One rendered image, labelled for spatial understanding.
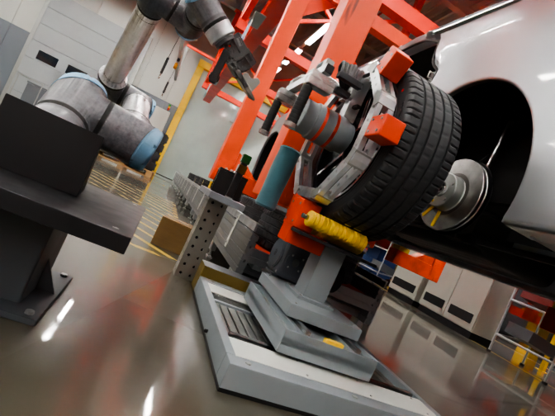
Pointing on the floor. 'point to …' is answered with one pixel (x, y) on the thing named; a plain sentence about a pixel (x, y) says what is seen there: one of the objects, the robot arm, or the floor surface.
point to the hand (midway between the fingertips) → (250, 98)
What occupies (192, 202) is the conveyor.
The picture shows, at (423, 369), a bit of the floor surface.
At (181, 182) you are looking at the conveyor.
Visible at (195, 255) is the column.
